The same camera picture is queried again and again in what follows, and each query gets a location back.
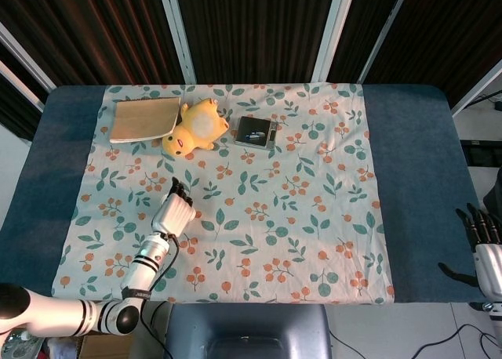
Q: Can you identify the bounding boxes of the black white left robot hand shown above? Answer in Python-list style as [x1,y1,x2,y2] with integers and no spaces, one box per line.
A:
[151,176,197,238]

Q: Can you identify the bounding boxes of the green printed plastic bag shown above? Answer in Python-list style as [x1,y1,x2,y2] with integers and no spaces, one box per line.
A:
[0,330,46,359]

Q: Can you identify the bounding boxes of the black floor cable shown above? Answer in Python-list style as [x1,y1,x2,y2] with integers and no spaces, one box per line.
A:
[329,322,502,359]

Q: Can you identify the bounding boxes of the brown paper notebook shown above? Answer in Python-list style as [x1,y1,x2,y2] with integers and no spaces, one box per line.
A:
[108,96,182,144]

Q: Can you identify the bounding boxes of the brown cardboard box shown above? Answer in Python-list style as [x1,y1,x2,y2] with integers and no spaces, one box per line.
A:
[74,333,133,359]

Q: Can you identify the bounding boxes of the floral print tablecloth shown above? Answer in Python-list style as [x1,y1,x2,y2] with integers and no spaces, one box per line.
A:
[50,82,395,306]

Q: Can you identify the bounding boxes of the yellow plush duck toy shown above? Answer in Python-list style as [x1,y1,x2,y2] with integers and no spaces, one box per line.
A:
[162,97,231,157]

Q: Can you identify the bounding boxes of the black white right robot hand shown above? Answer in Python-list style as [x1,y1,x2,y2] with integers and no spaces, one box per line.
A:
[438,202,502,298]

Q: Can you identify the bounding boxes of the blue felt table cover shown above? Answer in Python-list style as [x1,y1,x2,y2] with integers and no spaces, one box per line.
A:
[0,84,486,306]

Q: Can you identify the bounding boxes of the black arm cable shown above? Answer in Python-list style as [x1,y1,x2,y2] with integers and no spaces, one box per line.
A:
[139,235,181,359]

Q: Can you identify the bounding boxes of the dark brown pleated curtain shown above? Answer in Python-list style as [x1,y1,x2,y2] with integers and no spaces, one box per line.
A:
[0,0,502,140]

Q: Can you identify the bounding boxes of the white metal frame post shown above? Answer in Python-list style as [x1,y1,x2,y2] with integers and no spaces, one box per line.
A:
[156,0,197,82]
[449,57,502,115]
[358,0,413,84]
[0,60,45,113]
[0,21,56,92]
[312,0,358,82]

